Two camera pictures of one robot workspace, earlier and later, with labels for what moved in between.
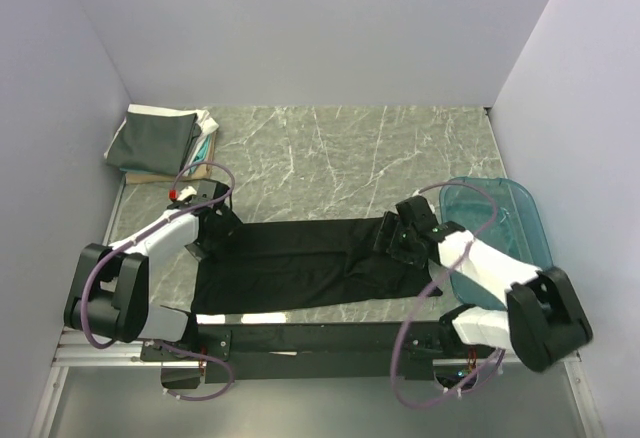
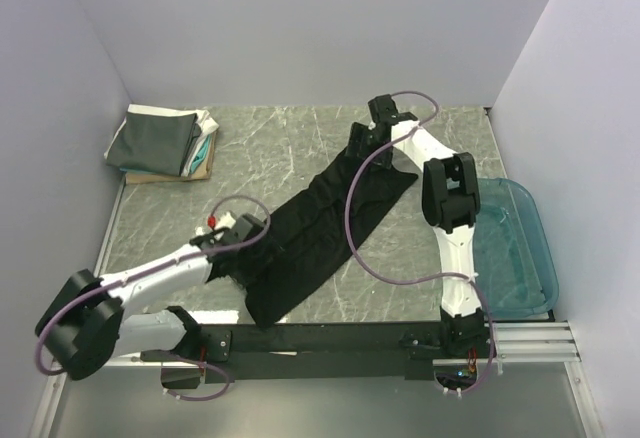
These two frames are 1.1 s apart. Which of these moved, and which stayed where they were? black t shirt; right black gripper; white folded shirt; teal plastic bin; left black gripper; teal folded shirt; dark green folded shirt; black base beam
Moved: black t shirt; right black gripper; left black gripper
Stayed: black base beam; teal plastic bin; dark green folded shirt; teal folded shirt; white folded shirt
